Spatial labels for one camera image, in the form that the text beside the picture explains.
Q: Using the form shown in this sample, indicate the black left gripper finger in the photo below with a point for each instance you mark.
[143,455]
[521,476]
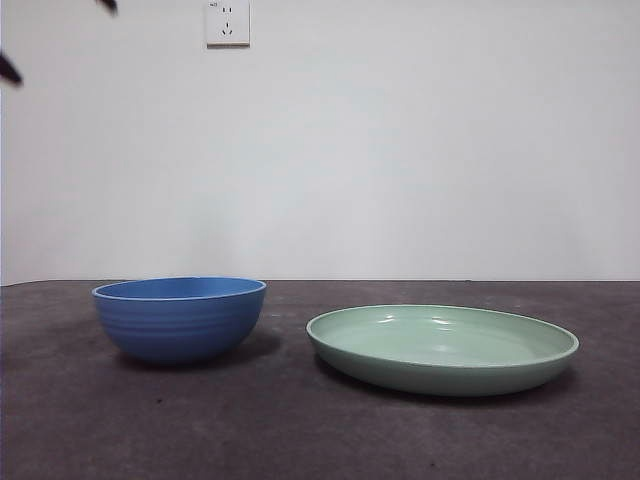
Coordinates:
[10,71]
[109,5]

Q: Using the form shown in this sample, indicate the blue ribbed bowl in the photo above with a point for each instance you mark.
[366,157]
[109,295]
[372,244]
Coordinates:
[175,325]

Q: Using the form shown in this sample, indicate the green round plate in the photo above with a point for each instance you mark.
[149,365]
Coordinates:
[440,370]

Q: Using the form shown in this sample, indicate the white wall socket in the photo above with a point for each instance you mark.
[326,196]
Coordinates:
[228,25]

